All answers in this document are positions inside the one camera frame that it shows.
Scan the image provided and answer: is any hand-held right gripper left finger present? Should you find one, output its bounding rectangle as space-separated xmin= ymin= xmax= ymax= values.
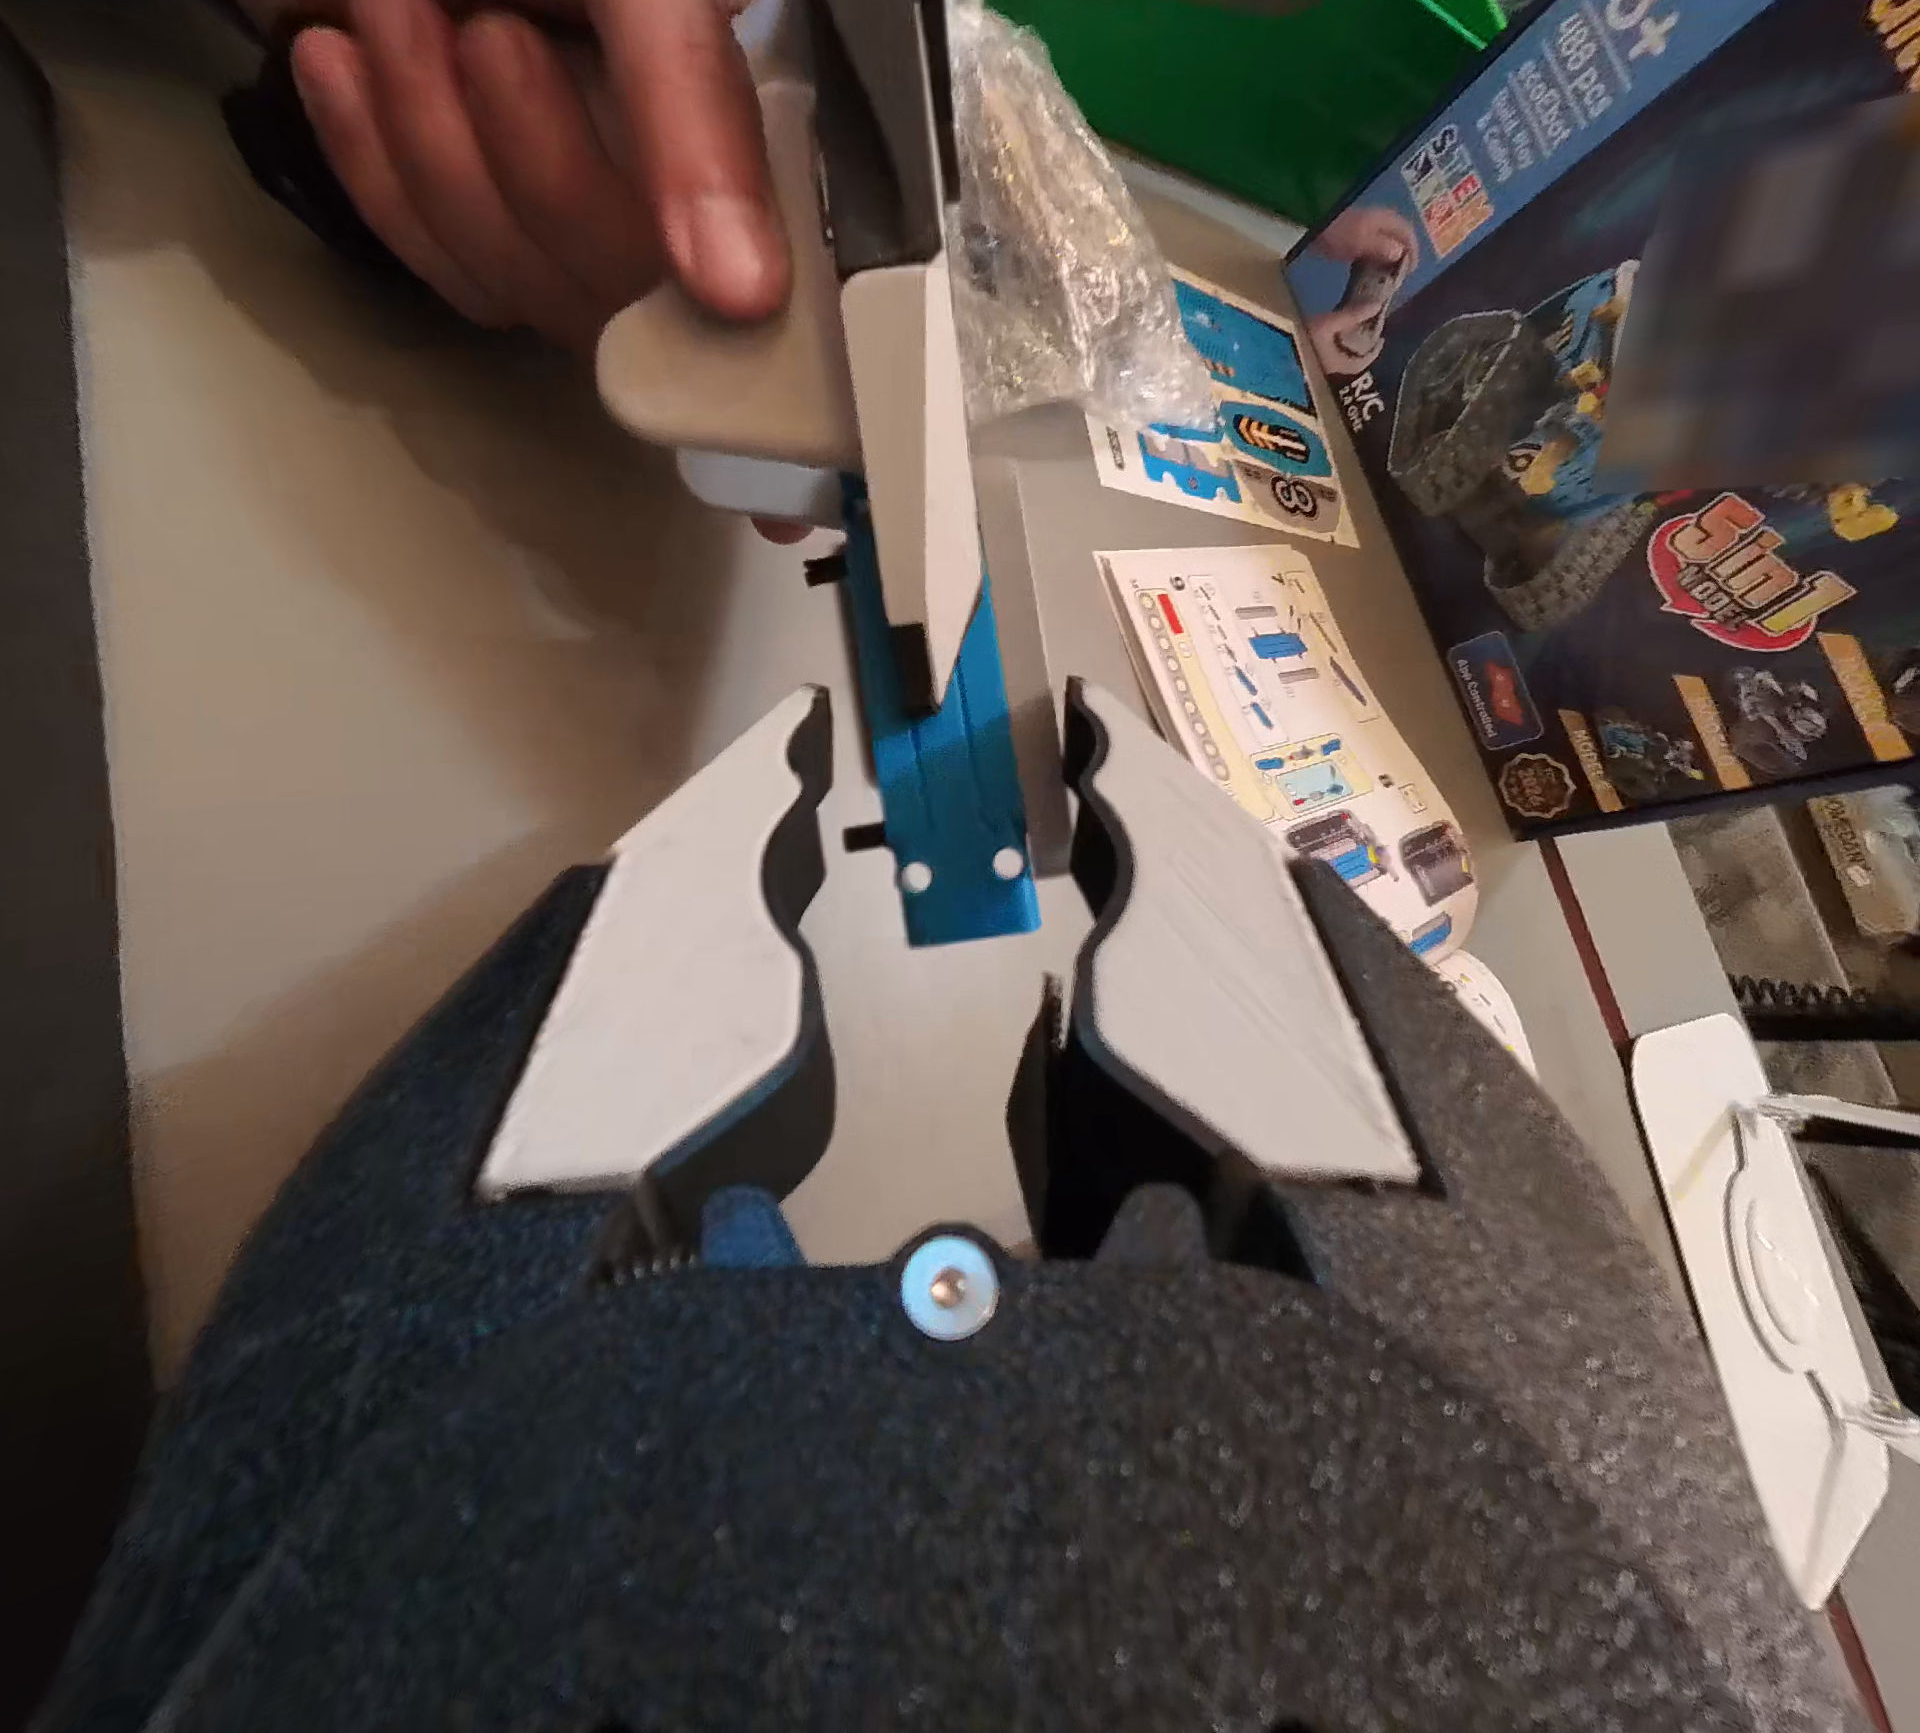
xmin=476 ymin=683 xmax=833 ymax=1200

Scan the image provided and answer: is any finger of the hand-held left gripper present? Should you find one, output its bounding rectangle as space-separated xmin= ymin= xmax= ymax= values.
xmin=836 ymin=260 xmax=987 ymax=714

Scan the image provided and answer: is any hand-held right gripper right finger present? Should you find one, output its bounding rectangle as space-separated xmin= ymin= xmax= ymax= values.
xmin=1062 ymin=679 xmax=1423 ymax=1188

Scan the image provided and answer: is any blue perforated building beam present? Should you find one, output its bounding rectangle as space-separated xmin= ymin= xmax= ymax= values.
xmin=840 ymin=473 xmax=1042 ymax=951

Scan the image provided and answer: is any grey desk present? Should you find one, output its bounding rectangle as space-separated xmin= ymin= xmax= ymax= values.
xmin=60 ymin=8 xmax=1758 ymax=1278

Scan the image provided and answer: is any person's left hand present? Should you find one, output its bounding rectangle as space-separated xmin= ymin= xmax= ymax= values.
xmin=142 ymin=0 xmax=794 ymax=347

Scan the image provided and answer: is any clear bubble wrap bag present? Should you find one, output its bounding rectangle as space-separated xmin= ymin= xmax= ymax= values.
xmin=689 ymin=0 xmax=1218 ymax=422

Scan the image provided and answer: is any open instruction booklet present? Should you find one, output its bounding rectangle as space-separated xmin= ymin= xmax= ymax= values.
xmin=1091 ymin=542 xmax=1539 ymax=1076

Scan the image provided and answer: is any blue sticker sheet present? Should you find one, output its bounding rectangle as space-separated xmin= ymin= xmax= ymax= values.
xmin=1086 ymin=271 xmax=1359 ymax=551

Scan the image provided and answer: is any green plastic bin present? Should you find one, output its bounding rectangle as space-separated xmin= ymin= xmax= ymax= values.
xmin=981 ymin=0 xmax=1510 ymax=227

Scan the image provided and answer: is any dark blue toy set box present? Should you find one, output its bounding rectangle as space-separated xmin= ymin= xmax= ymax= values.
xmin=1281 ymin=0 xmax=1920 ymax=842

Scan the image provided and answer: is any black dotted mat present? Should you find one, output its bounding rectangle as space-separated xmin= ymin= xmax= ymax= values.
xmin=0 ymin=0 xmax=159 ymax=1465

